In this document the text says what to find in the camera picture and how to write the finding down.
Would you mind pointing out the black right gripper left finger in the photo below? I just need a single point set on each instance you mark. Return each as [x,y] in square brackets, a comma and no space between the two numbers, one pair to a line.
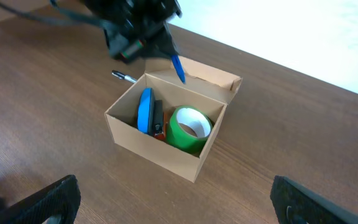
[57,203]

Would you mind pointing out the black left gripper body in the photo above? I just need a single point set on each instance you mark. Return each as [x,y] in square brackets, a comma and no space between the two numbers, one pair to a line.
[130,36]

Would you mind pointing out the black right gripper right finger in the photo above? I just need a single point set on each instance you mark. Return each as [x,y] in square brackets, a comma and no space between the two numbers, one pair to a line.
[295,204]

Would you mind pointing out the black sharpie marker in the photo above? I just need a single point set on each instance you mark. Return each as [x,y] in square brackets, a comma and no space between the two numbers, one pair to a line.
[123,76]

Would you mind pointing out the blue ballpoint pen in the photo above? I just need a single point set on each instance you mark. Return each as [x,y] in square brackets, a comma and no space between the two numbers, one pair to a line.
[178,68]

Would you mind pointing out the blue plastic case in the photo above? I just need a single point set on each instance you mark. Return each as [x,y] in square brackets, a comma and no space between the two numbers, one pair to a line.
[146,111]

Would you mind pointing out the brown cardboard box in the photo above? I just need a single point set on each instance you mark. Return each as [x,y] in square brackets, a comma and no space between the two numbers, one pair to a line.
[207,89]

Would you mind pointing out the orange black stapler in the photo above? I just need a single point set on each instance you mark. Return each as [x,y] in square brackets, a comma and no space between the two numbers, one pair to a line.
[159,124]

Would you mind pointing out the green tape roll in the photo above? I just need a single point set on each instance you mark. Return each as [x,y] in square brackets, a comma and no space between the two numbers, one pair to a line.
[188,129]

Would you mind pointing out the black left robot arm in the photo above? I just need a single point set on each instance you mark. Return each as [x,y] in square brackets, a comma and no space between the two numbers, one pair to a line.
[101,7]

